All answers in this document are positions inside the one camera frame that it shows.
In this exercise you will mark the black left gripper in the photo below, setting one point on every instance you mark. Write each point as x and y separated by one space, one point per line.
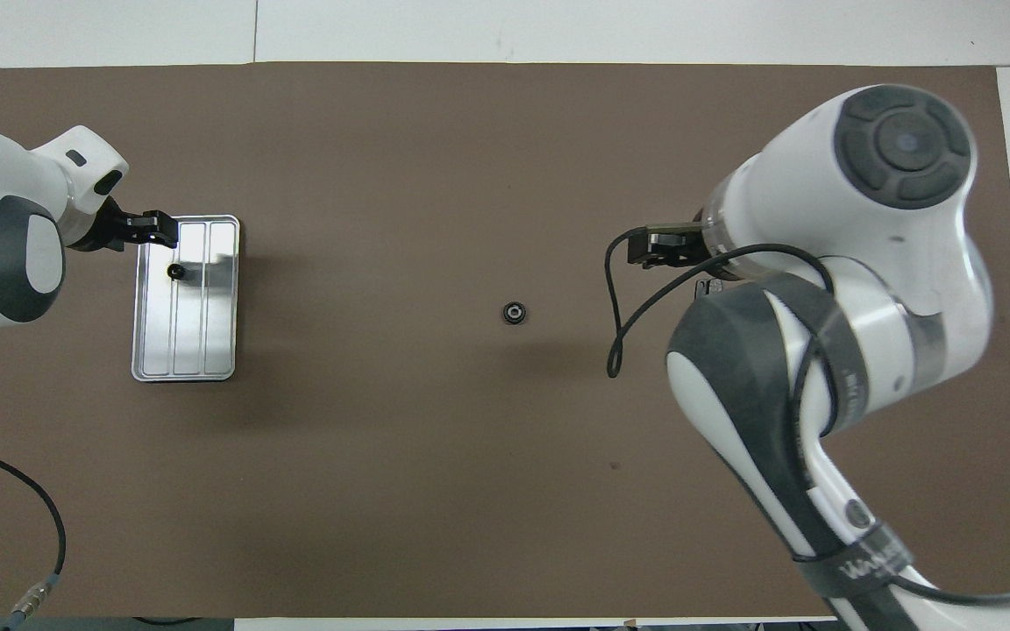
106 230

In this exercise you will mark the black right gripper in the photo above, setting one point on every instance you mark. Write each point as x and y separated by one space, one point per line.
686 245

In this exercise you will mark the small black bearing gear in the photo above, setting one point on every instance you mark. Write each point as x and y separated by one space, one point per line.
175 271

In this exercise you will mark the large black bearing gear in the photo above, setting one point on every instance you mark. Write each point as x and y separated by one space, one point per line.
515 312

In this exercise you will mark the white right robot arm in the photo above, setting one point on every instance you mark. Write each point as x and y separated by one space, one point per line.
864 219

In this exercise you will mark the silver metal tray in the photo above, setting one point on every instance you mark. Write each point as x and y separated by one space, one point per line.
189 333

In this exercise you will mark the rectangular dark brake pad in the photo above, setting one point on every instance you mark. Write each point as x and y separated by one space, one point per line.
708 286

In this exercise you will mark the brown table mat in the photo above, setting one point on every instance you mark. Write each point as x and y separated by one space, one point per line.
426 158

